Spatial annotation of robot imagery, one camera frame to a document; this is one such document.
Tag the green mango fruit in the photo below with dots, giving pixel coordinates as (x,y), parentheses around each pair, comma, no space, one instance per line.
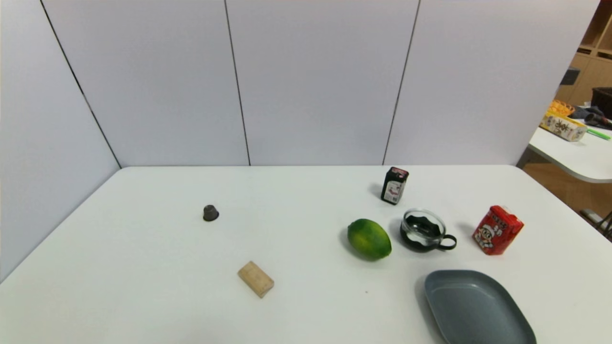
(369,239)

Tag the green pen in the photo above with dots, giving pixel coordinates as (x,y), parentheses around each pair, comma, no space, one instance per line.
(598,134)

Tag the white side table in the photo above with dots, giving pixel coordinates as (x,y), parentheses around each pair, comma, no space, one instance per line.
(573,154)

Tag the dark grey coffee capsule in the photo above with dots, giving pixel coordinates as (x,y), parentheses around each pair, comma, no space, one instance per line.
(211,213)

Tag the yellow snack box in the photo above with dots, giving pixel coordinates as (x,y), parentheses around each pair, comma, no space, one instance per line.
(563,126)

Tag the black device on side table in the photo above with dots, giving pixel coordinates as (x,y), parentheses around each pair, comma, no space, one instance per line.
(593,117)

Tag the light wooden block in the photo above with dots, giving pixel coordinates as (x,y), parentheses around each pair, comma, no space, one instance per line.
(256,279)

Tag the small black drink carton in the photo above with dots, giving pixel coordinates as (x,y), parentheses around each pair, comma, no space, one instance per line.
(395,185)

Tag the red snack carton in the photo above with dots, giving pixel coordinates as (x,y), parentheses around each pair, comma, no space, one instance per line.
(497,230)

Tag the dark grey chair back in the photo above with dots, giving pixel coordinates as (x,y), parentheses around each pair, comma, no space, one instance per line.
(570,76)

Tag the orange basket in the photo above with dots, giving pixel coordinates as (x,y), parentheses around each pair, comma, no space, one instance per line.
(560,107)

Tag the grey-blue square dish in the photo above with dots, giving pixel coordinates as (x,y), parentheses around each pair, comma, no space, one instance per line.
(478,310)

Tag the wooden shelf cabinet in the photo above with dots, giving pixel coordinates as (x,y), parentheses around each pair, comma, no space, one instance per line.
(593,62)

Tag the black storage bin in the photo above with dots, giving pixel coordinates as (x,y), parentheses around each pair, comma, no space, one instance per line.
(603,98)

